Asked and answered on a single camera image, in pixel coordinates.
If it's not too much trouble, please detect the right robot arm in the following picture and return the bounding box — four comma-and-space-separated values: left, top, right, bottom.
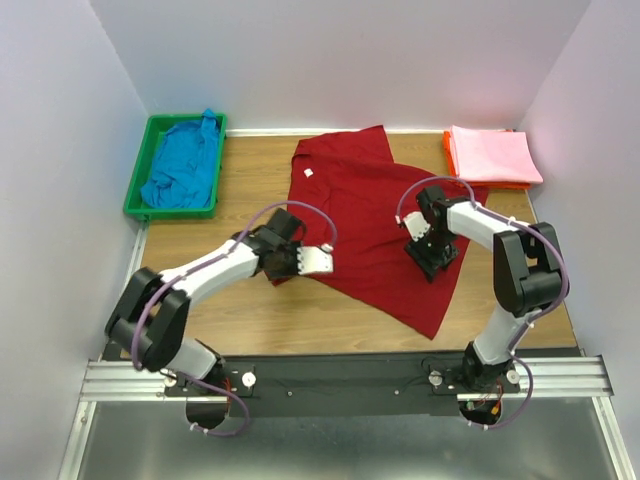
395, 185, 569, 391

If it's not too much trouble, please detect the green plastic bin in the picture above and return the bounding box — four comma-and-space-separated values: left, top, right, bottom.
124, 113, 227, 221

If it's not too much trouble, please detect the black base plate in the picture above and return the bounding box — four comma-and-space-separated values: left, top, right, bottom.
165, 351, 520, 429

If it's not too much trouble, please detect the blue t-shirt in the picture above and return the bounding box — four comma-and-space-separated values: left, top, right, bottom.
141, 109, 220, 209

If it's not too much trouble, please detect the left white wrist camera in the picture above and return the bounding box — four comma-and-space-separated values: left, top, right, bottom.
296, 246, 334, 276

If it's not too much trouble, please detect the red t-shirt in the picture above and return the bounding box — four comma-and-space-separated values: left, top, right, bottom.
288, 126, 463, 339

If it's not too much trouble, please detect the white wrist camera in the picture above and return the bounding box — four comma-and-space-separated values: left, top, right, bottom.
395, 211, 431, 242
296, 246, 334, 276

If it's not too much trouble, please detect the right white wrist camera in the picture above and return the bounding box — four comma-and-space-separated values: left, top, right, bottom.
395, 211, 431, 242

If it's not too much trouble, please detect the aluminium frame rail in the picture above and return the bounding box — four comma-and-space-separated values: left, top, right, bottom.
61, 245, 639, 479

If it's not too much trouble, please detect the pink folded t-shirt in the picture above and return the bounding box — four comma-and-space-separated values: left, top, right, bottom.
446, 125, 543, 186

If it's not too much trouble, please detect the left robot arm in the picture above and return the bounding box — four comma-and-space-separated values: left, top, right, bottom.
105, 208, 306, 387

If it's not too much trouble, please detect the orange folded t-shirt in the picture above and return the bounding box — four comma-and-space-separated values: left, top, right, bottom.
442, 131, 531, 191

